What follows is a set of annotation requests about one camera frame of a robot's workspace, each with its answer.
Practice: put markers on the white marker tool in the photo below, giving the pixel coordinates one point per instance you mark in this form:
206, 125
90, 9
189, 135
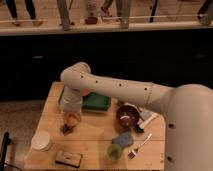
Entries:
141, 125

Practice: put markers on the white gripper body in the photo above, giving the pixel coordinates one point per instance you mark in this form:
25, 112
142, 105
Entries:
71, 100

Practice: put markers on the black stand at left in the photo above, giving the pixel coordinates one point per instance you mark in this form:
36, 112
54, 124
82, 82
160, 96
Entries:
5, 142

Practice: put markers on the white paper cup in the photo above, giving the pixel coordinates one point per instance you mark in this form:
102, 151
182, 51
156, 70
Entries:
41, 141

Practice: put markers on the green plastic cup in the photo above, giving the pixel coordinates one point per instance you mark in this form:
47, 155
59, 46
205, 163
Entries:
114, 152

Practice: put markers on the blue cloth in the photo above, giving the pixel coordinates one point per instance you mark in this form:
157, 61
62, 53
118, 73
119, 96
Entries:
125, 139

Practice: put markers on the green plastic tray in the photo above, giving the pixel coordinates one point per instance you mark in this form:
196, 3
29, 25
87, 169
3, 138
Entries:
94, 101

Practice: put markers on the orange red apple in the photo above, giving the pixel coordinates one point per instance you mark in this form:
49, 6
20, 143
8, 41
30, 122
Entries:
72, 119

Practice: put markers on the silver fork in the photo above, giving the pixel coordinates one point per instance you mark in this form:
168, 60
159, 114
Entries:
135, 151

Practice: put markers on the black rectangular sponge block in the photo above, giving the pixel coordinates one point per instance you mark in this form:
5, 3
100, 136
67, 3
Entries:
70, 159

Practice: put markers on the dark brown bowl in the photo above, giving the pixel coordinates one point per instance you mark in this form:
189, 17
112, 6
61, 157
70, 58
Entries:
127, 116

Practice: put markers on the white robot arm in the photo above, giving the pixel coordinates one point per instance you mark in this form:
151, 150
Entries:
187, 109

